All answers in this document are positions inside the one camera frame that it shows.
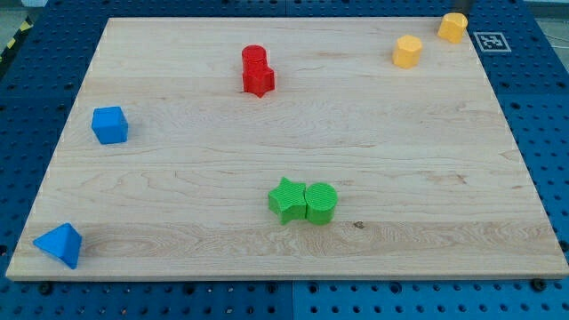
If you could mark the yellow heart block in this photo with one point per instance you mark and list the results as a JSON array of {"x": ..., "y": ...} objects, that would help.
[{"x": 452, "y": 27}]

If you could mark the yellow hexagon block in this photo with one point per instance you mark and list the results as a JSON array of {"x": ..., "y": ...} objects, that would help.
[{"x": 407, "y": 51}]

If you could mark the green star block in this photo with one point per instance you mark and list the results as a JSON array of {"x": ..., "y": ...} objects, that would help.
[{"x": 287, "y": 201}]

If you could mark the green cylinder block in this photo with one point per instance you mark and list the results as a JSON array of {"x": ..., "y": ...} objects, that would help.
[{"x": 321, "y": 199}]

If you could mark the light wooden board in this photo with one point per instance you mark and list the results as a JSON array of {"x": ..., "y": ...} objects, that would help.
[{"x": 430, "y": 182}]

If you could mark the red star block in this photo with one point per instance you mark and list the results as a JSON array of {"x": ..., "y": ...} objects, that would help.
[{"x": 259, "y": 81}]

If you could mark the red cylinder block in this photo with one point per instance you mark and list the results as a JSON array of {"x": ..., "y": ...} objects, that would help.
[{"x": 254, "y": 58}]

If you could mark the blue cube block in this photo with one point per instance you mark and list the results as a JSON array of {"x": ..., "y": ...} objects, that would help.
[{"x": 109, "y": 125}]

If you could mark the blue triangular block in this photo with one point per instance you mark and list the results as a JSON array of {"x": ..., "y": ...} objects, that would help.
[{"x": 63, "y": 242}]

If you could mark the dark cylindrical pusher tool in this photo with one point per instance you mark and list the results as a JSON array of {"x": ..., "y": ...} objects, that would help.
[{"x": 462, "y": 6}]

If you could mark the black and white fiducial marker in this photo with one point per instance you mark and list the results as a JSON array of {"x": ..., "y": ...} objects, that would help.
[{"x": 491, "y": 42}]

